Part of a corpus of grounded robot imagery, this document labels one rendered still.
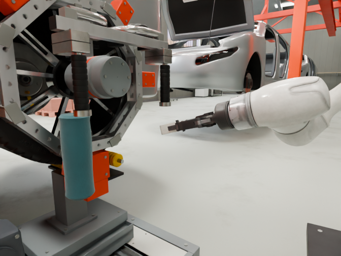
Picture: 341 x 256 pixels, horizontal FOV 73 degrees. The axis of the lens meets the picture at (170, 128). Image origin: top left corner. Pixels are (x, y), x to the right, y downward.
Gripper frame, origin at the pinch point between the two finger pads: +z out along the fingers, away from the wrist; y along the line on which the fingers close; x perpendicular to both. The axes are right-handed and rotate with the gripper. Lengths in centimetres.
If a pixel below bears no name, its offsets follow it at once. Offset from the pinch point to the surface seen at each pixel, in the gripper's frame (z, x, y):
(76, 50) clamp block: 4.2, -23.2, 24.3
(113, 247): 47, 47, -4
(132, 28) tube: 4.7, -33.5, 0.8
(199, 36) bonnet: 118, -138, -342
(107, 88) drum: 12.7, -16.4, 9.4
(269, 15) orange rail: 55, -290, -894
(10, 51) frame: 25.4, -30.2, 28.3
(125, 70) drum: 10.6, -21.6, 2.1
